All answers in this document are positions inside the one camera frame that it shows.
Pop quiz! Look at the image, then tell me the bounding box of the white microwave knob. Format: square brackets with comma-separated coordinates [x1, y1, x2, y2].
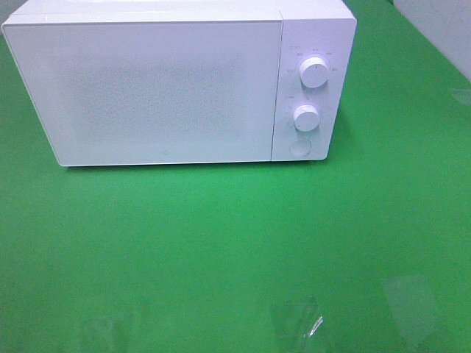
[299, 56, 330, 88]
[293, 104, 320, 132]

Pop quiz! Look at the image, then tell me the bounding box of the white microwave door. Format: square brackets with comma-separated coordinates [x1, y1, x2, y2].
[4, 21, 281, 166]

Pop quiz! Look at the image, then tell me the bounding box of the white microwave oven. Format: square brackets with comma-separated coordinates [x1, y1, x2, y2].
[1, 1, 357, 167]

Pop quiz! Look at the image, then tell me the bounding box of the clear tape patch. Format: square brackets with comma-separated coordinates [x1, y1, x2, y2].
[79, 313, 135, 352]
[270, 296, 325, 339]
[381, 274, 441, 346]

